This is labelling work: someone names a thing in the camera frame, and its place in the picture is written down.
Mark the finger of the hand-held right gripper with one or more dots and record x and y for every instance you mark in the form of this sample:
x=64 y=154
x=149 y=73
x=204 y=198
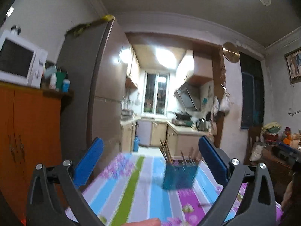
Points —
x=285 y=154

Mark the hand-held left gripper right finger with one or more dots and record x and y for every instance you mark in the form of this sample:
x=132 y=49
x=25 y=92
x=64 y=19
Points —
x=214 y=160

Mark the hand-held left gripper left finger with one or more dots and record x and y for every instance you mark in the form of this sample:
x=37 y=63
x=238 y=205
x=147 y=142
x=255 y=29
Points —
x=88 y=162

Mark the blue perforated utensil holder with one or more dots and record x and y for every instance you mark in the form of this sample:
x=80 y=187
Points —
x=180 y=175

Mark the bunch of wooden chopsticks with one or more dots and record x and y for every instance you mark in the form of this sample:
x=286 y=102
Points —
x=167 y=154

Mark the person's right hand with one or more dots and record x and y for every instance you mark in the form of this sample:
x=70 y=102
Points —
x=289 y=197

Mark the person's left hand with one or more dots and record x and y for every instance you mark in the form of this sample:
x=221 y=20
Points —
x=145 y=222

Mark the wooden side table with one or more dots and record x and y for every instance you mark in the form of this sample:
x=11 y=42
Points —
x=275 y=171

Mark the white bag on chair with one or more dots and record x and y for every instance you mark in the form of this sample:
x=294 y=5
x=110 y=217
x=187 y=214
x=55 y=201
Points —
x=256 y=152

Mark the wooden chair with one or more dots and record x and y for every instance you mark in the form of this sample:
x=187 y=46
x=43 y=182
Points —
x=255 y=134

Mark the steel electric kettle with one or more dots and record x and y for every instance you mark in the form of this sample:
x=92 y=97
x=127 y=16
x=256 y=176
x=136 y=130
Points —
x=201 y=124

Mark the hanging cloths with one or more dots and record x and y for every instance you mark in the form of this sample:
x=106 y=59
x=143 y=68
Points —
x=215 y=117

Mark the gas stove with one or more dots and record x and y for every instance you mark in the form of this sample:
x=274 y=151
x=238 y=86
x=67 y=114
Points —
x=182 y=123

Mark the blue bottle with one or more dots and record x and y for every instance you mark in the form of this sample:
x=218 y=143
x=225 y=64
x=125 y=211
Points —
x=136 y=144

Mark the black wok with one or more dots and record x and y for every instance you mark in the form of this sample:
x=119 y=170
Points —
x=183 y=116

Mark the white plastic bag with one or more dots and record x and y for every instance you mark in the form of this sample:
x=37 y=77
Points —
x=225 y=103

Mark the cream kitchen base cabinets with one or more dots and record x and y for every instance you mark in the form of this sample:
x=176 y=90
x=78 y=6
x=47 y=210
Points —
x=160 y=134

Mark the orange wooden cabinet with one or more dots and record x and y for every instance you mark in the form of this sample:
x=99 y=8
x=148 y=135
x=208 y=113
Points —
x=35 y=134

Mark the striped floral tablecloth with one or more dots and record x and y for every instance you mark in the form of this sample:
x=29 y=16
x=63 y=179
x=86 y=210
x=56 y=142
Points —
x=141 y=193

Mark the steel range hood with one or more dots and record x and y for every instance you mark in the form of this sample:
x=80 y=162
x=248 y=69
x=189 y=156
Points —
x=188 y=96

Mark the dark curtained window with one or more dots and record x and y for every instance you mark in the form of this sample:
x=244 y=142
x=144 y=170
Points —
x=251 y=91

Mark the grey refrigerator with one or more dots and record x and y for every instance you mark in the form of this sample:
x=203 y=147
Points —
x=103 y=87

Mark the green plastic container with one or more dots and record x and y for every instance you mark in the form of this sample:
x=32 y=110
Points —
x=60 y=80

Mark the white bottle red label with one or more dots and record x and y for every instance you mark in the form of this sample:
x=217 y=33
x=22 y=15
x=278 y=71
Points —
x=53 y=82

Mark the kitchen window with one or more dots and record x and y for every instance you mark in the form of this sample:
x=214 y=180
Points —
x=155 y=94

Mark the kitchen ceiling light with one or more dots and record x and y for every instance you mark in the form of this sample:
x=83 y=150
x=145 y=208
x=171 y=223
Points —
x=167 y=57

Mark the white microwave oven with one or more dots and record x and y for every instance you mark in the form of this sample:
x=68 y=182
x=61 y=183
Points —
x=21 y=58

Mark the framed wall picture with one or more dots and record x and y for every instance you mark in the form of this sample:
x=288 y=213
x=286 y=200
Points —
x=294 y=64

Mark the cream wall cabinet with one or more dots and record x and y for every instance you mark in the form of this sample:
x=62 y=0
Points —
x=133 y=70
x=197 y=66

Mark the gold wall clock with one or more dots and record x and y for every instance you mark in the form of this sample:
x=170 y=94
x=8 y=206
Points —
x=231 y=52

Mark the white wall switch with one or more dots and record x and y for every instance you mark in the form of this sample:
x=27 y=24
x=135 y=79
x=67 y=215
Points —
x=9 y=11

